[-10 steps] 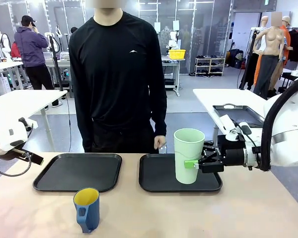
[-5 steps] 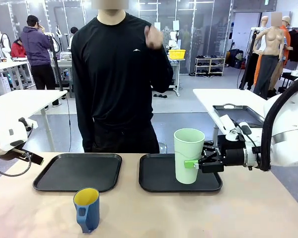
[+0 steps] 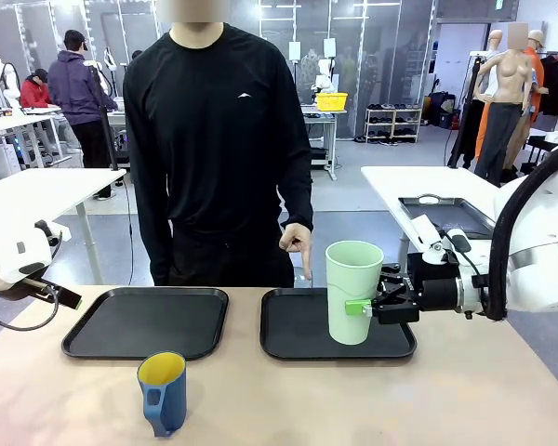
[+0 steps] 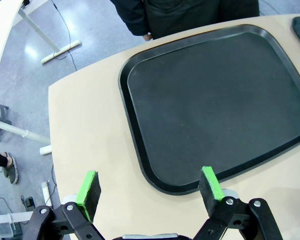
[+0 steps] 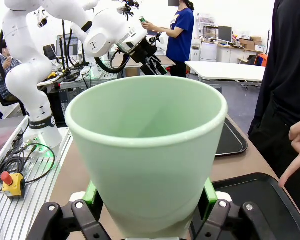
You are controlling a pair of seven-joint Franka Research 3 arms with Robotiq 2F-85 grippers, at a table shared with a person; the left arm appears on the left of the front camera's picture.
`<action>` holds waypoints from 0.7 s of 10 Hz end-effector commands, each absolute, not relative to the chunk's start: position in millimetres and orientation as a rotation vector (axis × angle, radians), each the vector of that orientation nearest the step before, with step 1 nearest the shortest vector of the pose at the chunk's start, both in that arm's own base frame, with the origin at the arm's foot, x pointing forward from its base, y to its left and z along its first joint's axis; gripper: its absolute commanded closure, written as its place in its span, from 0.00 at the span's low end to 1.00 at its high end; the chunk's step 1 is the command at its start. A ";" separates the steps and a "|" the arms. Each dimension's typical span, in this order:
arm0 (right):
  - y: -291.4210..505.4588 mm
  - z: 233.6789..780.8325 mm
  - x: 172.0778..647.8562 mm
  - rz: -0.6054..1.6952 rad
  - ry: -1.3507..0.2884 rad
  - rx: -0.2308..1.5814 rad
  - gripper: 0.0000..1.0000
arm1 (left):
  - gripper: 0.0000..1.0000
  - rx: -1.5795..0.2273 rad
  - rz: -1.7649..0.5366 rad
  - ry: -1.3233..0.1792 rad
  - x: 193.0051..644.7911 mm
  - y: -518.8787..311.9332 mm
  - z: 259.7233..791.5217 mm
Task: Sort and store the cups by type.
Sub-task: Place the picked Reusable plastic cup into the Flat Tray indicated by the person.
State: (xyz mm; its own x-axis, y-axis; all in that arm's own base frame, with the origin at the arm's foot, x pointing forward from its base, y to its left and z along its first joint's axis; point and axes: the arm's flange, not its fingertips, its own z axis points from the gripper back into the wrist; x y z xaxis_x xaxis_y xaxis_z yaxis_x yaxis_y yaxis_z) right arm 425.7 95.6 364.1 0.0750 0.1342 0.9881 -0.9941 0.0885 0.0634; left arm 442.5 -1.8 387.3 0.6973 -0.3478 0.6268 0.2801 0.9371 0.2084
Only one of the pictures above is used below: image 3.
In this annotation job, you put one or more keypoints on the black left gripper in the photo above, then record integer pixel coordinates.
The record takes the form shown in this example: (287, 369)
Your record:
(37, 285)

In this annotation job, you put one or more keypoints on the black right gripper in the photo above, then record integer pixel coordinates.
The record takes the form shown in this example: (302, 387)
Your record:
(437, 295)

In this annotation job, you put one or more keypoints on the tall light green cup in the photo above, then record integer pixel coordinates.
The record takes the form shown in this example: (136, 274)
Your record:
(349, 283)

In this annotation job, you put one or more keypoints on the blue mug yellow inside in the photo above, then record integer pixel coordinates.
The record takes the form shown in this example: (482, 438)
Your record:
(172, 395)

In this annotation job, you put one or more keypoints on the person's left forearm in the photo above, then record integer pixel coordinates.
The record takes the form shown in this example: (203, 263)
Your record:
(300, 204)

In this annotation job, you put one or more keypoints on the person's right forearm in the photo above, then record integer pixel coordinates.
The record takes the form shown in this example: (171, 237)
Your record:
(155, 241)

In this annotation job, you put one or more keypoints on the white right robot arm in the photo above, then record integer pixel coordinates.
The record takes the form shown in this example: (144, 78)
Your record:
(539, 232)

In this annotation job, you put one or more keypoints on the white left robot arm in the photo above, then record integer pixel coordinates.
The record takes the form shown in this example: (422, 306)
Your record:
(0, 255)

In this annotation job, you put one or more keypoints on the person's left hand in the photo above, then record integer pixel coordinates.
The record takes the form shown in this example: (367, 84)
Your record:
(300, 241)

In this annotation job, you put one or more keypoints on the black plastic serving tray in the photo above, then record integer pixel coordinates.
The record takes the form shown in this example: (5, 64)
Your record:
(144, 320)
(297, 325)

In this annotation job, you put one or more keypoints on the white side table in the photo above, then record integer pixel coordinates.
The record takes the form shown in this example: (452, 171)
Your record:
(46, 190)
(423, 181)

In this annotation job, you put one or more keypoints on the white shoe rack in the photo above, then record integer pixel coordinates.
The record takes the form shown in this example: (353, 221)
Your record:
(393, 121)

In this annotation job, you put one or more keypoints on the black tripod pole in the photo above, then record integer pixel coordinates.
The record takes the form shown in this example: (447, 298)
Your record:
(104, 116)

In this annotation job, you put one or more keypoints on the white height-adjustable desk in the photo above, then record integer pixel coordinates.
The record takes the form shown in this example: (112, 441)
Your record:
(323, 114)

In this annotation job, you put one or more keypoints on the white background desk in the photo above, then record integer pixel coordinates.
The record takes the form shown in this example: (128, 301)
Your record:
(9, 121)

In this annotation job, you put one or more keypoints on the yellow plastic basket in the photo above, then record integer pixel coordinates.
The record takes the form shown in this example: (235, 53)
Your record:
(331, 101)

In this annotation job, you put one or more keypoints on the person in red jacket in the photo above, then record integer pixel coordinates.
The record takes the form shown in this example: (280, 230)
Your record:
(32, 95)

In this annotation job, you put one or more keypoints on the black folded tripod stand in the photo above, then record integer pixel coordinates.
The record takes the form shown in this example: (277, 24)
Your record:
(467, 107)

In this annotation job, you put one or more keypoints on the person in purple jacket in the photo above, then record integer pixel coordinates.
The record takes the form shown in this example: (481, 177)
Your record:
(79, 88)

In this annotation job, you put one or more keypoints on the black utility cart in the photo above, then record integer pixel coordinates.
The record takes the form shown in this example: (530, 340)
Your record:
(537, 153)

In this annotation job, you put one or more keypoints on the person in black shirt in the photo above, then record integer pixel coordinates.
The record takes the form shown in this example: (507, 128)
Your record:
(214, 139)

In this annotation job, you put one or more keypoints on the white humanoid robot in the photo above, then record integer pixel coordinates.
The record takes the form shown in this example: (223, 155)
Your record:
(11, 88)

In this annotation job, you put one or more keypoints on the bare mannequin grey trousers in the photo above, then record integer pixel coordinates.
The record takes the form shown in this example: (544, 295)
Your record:
(511, 79)

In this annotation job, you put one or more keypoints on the mannequin in orange clothes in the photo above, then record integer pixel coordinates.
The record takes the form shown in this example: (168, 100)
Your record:
(537, 69)

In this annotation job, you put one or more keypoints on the beige mannequin white shirt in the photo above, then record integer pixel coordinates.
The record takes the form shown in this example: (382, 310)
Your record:
(495, 42)

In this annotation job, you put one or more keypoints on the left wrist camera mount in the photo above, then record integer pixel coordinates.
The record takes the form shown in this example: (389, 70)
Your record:
(44, 227)

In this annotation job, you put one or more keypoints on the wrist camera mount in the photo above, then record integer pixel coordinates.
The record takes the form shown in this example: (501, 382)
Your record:
(44, 227)
(428, 232)

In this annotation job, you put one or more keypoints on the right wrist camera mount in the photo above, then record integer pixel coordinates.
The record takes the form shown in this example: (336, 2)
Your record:
(428, 232)

